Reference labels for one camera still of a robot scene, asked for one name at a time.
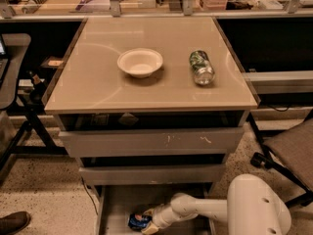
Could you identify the open bottom drawer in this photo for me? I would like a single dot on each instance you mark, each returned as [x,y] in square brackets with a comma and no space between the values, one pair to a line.
[117,202]

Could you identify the green soda can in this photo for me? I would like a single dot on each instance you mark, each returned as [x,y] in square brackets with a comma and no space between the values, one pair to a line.
[202,68]

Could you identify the grey office chair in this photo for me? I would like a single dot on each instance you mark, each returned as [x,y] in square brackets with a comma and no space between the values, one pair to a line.
[291,154]

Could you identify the grey top drawer front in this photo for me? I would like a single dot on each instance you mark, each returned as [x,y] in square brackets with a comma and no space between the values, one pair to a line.
[157,142]

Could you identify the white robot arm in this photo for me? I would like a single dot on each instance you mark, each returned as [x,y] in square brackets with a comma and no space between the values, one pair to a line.
[251,208]

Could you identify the brown shoe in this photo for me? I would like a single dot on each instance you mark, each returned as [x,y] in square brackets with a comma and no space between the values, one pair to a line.
[14,222]

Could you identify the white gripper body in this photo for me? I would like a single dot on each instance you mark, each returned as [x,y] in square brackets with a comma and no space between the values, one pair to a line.
[158,217]

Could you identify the white paper bowl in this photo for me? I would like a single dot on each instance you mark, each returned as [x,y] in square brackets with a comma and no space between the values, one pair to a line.
[140,62]

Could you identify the grey middle drawer front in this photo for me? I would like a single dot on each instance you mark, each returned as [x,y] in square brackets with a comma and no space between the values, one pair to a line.
[159,174]

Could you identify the grey drawer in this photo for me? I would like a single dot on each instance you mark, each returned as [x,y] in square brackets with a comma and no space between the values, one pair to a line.
[157,142]
[159,174]

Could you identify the blue pepsi can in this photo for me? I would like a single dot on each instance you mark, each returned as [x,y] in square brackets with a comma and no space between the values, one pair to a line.
[138,221]

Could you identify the grey drawer cabinet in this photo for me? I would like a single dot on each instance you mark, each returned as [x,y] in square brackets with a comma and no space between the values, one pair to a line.
[94,94]

